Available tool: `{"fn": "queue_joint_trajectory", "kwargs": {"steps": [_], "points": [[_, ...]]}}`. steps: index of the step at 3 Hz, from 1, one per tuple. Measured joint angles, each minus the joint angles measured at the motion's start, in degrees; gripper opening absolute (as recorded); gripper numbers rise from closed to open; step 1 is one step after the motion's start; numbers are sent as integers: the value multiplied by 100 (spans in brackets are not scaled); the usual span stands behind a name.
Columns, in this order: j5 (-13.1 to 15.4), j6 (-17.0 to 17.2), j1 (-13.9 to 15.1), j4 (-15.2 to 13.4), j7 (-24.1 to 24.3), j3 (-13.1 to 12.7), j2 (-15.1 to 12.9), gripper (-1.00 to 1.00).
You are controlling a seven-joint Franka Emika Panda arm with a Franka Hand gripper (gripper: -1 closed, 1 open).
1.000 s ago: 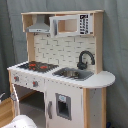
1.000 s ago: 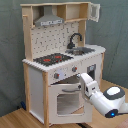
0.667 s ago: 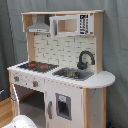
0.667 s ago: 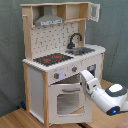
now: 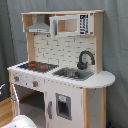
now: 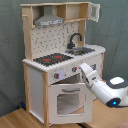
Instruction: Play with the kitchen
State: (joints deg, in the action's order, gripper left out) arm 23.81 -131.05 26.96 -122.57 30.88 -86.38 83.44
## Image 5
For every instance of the grey cabinet door handle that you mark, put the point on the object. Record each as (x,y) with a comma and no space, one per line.
(49,109)

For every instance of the black toy faucet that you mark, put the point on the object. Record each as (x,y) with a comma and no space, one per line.
(83,64)

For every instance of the black stovetop red burners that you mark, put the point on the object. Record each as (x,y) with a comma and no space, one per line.
(38,66)

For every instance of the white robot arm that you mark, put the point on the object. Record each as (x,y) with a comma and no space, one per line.
(21,121)

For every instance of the grey backdrop curtain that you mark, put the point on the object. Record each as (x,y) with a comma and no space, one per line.
(115,44)

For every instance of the white wooden toy kitchen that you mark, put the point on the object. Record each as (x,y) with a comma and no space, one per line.
(65,64)

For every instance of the red stove knob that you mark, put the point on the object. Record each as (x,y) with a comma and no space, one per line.
(16,78)
(35,84)

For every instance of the left red stove knob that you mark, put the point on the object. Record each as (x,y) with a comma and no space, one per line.
(16,78)

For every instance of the grey range hood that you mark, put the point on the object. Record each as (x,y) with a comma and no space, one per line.
(40,26)

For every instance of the right red stove knob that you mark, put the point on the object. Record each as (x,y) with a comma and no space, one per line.
(35,84)

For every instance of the white microwave door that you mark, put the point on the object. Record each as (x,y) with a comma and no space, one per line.
(71,25)

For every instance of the white cabinet door dispenser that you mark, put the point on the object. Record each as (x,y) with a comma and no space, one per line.
(67,105)

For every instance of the metal toy sink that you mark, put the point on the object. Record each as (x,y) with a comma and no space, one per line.
(73,74)

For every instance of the white oven door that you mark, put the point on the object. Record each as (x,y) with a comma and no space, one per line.
(34,111)

